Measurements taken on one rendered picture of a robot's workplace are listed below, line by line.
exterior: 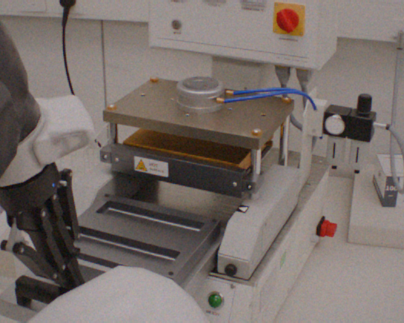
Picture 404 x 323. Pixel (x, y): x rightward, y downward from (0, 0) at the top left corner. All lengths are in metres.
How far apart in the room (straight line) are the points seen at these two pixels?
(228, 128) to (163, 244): 0.21
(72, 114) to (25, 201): 0.10
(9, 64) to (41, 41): 1.21
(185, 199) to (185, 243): 0.25
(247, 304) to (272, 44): 0.45
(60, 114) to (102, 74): 1.09
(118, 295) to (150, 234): 0.63
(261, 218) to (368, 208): 0.52
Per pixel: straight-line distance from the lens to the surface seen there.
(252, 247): 1.01
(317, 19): 1.18
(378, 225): 1.46
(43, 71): 1.86
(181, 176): 1.10
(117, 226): 1.03
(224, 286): 1.04
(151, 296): 0.39
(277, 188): 1.13
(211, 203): 1.22
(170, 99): 1.17
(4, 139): 0.60
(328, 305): 1.29
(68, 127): 0.69
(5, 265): 1.31
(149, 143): 1.13
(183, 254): 0.96
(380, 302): 1.32
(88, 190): 1.13
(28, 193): 0.72
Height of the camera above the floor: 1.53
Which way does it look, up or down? 26 degrees down
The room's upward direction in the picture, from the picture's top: straight up
